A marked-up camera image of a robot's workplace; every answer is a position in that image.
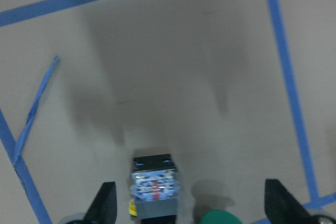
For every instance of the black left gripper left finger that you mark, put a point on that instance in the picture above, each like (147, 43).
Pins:
(103, 209)

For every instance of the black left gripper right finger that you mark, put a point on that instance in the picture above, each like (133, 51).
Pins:
(281, 207)

